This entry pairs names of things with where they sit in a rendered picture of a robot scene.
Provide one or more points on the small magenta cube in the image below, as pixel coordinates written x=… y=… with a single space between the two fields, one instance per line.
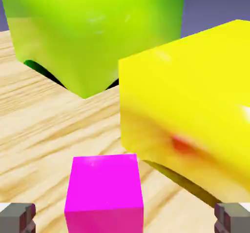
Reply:
x=104 y=194

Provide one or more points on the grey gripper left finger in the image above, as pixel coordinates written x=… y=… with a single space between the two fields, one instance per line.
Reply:
x=15 y=218

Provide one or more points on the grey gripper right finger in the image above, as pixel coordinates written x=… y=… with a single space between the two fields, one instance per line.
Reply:
x=233 y=218

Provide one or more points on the large yellow box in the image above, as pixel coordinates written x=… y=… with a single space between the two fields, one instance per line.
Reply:
x=191 y=104

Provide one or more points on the large lime green box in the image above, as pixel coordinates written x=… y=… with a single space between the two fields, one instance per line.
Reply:
x=87 y=38

